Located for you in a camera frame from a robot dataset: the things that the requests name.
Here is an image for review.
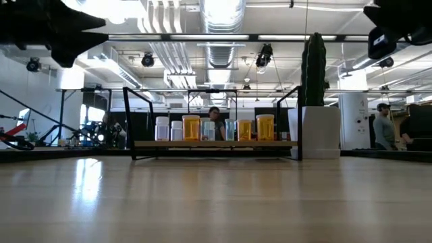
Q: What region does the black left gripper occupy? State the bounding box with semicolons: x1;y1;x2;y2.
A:
0;0;109;68

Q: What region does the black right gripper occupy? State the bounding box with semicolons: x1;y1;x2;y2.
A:
363;0;432;47

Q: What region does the large orange medicine bottle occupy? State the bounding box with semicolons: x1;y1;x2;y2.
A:
255;113;275;142
182;114;201;142

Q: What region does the pale blue medicine bottle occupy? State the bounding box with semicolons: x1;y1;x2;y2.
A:
200;117;212;142
202;120;216;142

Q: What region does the small orange medicine bottle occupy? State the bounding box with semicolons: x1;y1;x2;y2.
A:
236;118;252;142

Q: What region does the black ceiling spotlight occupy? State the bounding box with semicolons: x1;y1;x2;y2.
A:
140;52;155;68
377;56;395;69
26;57;41;73

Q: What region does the green cactus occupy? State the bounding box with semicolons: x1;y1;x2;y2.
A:
300;32;329;107

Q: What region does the grey laptop screen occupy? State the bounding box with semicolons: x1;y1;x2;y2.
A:
16;107;32;129

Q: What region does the white round column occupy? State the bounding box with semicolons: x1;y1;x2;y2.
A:
338;92;369;151

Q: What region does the white hexagonal plant pot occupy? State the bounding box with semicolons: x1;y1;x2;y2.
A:
288;105;342;160

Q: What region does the black monitor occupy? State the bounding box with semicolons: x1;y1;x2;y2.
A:
254;107;291;134

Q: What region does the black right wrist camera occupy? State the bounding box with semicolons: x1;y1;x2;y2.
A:
367;26;398;61

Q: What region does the black background rig frame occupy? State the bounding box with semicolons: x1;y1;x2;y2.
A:
55;87;112;149
187;88;239;119

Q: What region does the black metal table frame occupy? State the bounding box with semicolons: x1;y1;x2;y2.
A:
0;146;432;162

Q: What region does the black hanging camera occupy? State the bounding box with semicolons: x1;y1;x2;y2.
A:
255;43;274;74

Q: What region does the black overhead frame beam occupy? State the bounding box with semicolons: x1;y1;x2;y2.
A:
76;32;406;44

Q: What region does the silver ventilation duct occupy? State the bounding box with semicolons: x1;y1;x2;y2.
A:
198;0;247;70

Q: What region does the wooden shelf black metal frame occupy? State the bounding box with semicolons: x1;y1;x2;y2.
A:
122;86;303;162

